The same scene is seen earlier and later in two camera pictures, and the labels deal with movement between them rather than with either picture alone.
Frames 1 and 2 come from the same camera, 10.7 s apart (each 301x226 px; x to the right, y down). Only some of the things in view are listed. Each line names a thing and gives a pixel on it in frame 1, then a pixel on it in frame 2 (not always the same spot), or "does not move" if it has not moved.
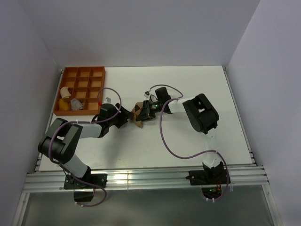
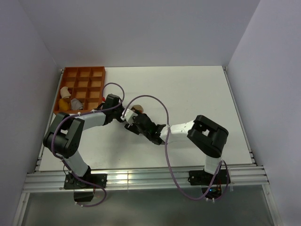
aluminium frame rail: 41,181 does not move
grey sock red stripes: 76,105 does not move
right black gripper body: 161,103 → 134,128
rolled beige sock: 64,92 does not move
